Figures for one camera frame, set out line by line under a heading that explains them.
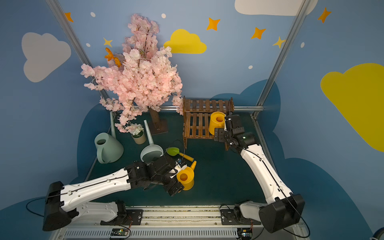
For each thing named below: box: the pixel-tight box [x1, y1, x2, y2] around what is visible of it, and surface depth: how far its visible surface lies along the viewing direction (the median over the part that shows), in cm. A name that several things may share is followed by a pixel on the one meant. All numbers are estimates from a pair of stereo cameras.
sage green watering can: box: [94, 111, 124, 164], surface depth 88 cm
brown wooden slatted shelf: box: [183, 96, 234, 151], surface depth 94 cm
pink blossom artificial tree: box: [81, 14, 184, 136], surface depth 73 cm
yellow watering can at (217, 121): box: [209, 111, 226, 136], surface depth 85 cm
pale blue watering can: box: [140, 119, 164, 163], surface depth 78 cm
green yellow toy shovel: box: [166, 147, 195, 162], surface depth 98 cm
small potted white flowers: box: [131, 123, 146, 145], surface depth 100 cm
